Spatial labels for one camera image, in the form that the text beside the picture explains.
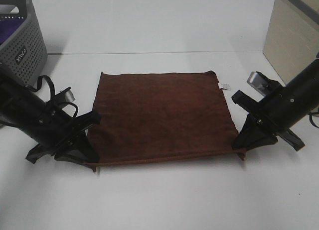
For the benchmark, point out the grey perforated laundry basket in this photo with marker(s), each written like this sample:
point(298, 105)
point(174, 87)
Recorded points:
point(24, 54)

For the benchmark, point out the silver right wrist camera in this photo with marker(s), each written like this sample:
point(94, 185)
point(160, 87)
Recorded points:
point(258, 82)

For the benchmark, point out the purple cloth in basket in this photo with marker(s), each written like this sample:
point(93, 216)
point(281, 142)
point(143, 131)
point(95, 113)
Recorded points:
point(9, 27)

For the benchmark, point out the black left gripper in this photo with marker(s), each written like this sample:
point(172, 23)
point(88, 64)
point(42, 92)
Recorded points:
point(62, 131)

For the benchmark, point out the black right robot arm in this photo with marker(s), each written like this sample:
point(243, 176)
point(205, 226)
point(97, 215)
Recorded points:
point(280, 108)

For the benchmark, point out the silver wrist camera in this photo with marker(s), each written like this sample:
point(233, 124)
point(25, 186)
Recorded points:
point(258, 82)
point(66, 96)

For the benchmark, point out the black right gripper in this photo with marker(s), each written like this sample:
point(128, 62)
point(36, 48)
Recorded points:
point(258, 129)

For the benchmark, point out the brown towel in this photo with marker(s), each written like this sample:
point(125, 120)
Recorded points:
point(149, 118)

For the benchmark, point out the beige storage bin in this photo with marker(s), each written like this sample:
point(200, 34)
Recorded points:
point(292, 40)

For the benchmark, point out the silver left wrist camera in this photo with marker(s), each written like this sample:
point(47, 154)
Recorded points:
point(66, 96)

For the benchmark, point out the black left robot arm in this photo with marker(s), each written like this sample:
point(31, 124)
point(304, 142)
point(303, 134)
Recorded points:
point(18, 104)

